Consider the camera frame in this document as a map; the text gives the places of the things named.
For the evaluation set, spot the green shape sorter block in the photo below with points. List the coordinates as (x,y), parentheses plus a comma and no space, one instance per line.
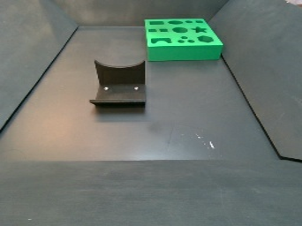
(180,40)

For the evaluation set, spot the black curved holder bracket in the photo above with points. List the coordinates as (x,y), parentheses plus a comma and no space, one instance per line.
(120,79)

